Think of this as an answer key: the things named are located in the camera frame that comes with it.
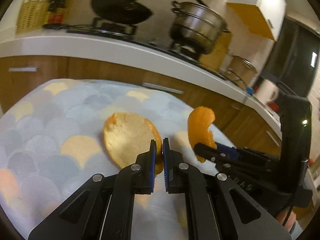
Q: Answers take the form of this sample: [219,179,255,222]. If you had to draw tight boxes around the orange peel piece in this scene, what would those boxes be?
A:
[188,106,217,149]
[103,112,164,174]

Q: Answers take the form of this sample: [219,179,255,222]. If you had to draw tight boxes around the person's right hand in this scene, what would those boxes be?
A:
[276,209,303,235]

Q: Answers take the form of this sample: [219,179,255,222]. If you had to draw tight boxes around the white electric kettle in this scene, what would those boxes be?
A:
[255,79,279,105]

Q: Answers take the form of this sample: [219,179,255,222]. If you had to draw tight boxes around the beige rice cooker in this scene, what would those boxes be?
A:
[225,55,257,89]

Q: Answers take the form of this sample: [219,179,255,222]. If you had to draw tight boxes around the wooden cutting board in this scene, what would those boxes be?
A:
[200,30,233,71]

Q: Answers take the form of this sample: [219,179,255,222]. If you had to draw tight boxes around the black microwave oven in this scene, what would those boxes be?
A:
[259,17,319,97]

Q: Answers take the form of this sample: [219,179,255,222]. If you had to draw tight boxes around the stainless steel steamer pot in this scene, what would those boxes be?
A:
[170,1,227,55]

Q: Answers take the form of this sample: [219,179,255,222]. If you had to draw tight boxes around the black gas stove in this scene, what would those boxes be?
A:
[43,17,227,80]

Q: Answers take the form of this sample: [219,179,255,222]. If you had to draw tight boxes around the black wok pan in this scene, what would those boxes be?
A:
[91,0,153,25]

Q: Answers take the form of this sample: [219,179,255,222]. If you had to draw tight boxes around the sauce bottles group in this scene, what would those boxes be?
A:
[46,0,69,24]

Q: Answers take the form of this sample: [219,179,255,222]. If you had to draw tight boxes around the wicker basket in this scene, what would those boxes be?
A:
[16,0,49,34]

